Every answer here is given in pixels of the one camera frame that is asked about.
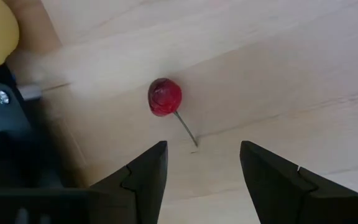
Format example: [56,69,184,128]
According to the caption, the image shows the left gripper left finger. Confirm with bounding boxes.
[89,141,168,224]

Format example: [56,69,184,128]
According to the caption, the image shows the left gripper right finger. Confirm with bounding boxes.
[240,141,358,224]

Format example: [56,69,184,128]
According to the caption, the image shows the red cherry with stem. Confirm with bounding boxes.
[147,77,199,147]

